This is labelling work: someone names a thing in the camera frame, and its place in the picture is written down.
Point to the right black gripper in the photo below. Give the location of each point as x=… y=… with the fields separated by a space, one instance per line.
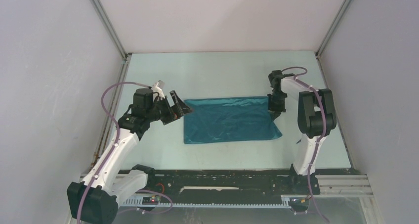
x=275 y=111

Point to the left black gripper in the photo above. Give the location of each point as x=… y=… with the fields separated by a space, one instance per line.
x=171 y=115

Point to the teal satin napkin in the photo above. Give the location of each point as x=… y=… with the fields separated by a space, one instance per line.
x=216 y=120

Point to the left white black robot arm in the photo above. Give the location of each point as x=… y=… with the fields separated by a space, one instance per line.
x=97 y=197

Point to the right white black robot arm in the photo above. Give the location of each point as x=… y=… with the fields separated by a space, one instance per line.
x=316 y=116

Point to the small black circuit board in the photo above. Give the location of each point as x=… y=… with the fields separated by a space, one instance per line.
x=150 y=200

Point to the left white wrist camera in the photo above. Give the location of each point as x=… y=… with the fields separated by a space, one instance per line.
x=157 y=89

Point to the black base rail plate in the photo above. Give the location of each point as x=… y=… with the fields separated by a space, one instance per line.
x=231 y=187

